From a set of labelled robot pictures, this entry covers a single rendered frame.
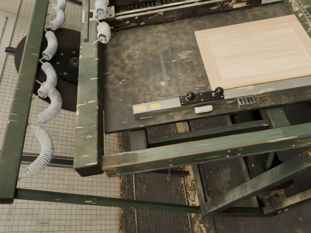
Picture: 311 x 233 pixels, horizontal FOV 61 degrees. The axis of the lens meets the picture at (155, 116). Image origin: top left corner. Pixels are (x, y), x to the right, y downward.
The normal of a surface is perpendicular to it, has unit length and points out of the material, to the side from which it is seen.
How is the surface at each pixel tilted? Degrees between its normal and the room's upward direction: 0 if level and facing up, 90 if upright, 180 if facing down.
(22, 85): 90
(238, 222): 0
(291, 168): 0
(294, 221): 0
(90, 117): 56
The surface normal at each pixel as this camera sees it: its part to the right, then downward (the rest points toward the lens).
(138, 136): -0.11, -0.54
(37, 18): 0.46, -0.54
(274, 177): -0.88, -0.17
